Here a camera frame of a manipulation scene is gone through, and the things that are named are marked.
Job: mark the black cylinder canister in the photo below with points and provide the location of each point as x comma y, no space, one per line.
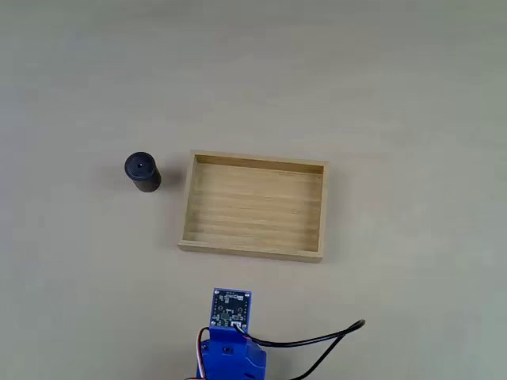
142,174

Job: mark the camera circuit board blue mount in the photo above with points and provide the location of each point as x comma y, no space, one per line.
231,308

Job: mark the shallow wooden box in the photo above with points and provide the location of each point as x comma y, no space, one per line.
253,206

